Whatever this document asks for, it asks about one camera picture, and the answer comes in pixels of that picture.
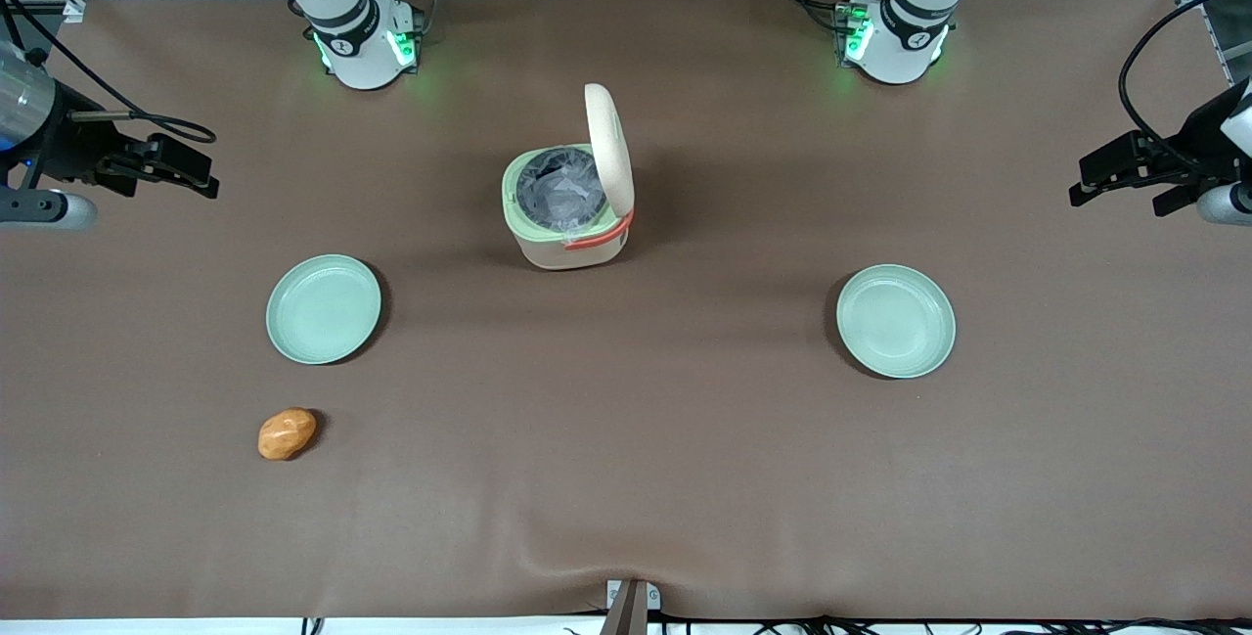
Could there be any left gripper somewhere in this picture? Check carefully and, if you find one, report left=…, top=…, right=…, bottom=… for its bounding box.
left=1068, top=79, right=1252, bottom=217

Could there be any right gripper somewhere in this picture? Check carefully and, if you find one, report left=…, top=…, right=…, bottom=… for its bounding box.
left=37, top=87, right=221, bottom=200

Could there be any beige rice cooker orange handle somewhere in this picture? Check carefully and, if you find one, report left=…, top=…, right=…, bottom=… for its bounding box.
left=502, top=82, right=637, bottom=271

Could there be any clear plastic cooker liner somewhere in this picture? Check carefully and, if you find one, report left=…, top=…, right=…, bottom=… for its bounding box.
left=516, top=146, right=604, bottom=230

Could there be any pale green round plate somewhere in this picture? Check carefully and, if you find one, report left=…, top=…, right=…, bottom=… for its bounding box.
left=266, top=254, right=382, bottom=366
left=836, top=264, right=957, bottom=380

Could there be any orange brown potato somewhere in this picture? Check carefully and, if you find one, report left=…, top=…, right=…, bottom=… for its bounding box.
left=257, top=407, right=319, bottom=462

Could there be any brown table cloth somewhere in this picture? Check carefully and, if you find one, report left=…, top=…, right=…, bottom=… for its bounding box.
left=0, top=0, right=1252, bottom=621

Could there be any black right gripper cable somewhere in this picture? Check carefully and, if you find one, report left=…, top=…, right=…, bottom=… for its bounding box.
left=0, top=0, right=218, bottom=145

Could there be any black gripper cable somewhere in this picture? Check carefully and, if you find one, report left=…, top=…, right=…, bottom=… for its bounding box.
left=1118, top=0, right=1252, bottom=176
left=0, top=0, right=218, bottom=145

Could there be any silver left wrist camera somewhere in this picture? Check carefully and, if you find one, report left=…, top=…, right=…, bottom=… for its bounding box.
left=1197, top=183, right=1252, bottom=226

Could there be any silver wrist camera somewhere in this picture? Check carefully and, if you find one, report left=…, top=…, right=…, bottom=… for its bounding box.
left=0, top=189, right=99, bottom=231
left=1197, top=183, right=1252, bottom=226

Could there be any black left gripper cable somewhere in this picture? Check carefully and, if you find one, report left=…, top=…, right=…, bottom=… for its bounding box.
left=1118, top=0, right=1252, bottom=176

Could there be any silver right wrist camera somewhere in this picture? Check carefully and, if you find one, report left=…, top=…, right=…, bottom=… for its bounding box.
left=0, top=189, right=99, bottom=231

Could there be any metal table edge bracket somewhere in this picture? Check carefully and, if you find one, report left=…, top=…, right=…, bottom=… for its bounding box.
left=604, top=578, right=662, bottom=635

